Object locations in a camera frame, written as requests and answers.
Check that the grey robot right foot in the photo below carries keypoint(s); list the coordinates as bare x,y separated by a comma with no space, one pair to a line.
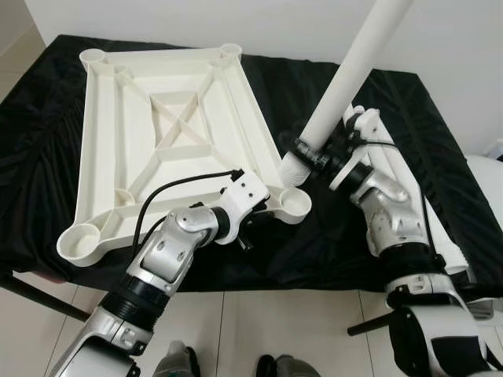
287,367

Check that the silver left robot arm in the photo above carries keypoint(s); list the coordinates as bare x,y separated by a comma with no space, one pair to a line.
165,259

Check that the white wall socket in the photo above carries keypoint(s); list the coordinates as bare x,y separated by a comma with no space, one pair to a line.
495,148

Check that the grey robot foot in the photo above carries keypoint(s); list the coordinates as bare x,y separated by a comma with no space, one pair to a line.
287,367
174,360

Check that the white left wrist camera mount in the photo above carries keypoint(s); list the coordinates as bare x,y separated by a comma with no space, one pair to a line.
244,196

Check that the white plastic table top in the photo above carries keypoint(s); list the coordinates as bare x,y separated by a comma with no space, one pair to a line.
102,149

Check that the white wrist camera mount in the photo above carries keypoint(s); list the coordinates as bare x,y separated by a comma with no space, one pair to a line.
365,124
244,196

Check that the black cloth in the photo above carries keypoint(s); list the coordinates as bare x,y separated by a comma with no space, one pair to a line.
31,141

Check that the grey robot left foot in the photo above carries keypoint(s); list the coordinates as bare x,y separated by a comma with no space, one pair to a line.
174,360

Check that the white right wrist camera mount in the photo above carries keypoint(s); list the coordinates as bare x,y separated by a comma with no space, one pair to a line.
365,124

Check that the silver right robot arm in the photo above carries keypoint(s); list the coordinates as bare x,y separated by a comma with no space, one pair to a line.
385,212

